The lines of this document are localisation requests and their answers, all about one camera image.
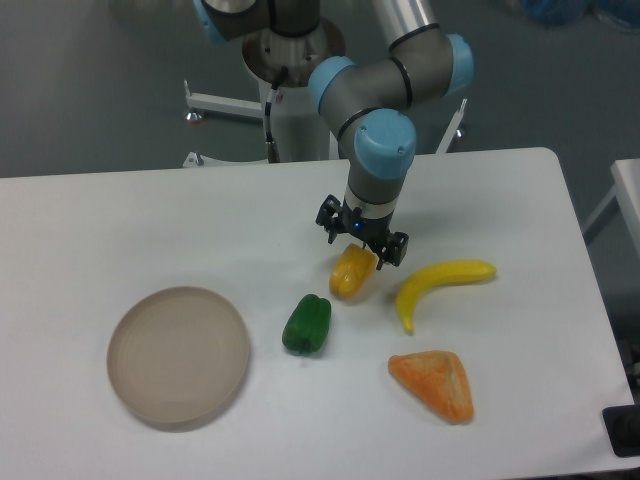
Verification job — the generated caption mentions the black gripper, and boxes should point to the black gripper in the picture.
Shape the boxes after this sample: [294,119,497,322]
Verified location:
[315,195,409,271]

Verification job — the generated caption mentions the yellow toy pepper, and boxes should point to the yellow toy pepper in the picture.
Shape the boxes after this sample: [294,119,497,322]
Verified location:
[329,244,377,301]

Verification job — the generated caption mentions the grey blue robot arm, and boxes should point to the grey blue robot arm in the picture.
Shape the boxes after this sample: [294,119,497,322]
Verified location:
[194,1,474,266]

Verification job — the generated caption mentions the green toy pepper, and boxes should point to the green toy pepper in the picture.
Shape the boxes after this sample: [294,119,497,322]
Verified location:
[281,294,332,355]

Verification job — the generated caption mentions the yellow toy banana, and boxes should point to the yellow toy banana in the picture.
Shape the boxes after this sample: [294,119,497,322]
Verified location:
[395,259,497,335]

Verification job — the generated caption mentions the orange triangular toy bread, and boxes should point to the orange triangular toy bread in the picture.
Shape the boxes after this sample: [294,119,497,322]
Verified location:
[387,351,474,424]

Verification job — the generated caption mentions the beige round plate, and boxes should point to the beige round plate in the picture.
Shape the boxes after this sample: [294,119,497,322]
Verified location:
[106,286,251,431]

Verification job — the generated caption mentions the white side table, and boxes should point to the white side table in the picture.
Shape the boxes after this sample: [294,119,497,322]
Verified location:
[581,158,639,251]

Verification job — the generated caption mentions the black device at edge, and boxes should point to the black device at edge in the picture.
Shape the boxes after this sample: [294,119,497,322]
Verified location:
[602,405,639,458]

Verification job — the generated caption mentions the blue bag in background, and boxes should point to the blue bag in background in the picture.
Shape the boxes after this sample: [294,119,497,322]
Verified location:
[509,0,639,33]

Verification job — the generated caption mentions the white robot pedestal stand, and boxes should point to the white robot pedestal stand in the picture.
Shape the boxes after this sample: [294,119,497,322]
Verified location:
[185,14,474,163]

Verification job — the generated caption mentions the black cable on pedestal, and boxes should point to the black cable on pedestal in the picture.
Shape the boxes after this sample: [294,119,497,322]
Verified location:
[264,65,290,164]

